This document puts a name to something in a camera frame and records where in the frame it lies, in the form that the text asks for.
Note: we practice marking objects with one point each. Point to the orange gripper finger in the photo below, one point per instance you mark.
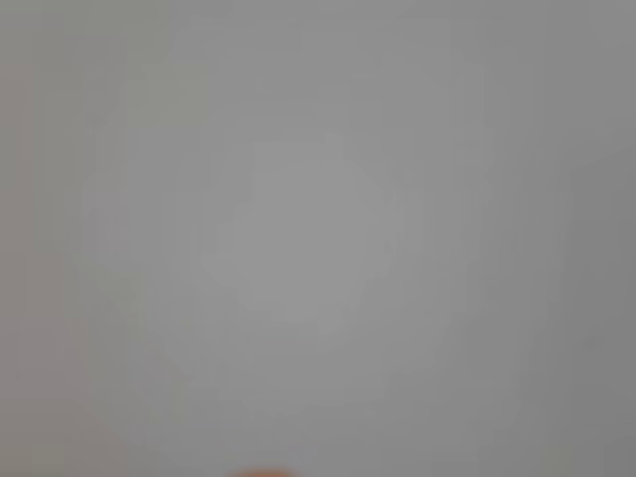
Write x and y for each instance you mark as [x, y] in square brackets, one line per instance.
[262, 473]

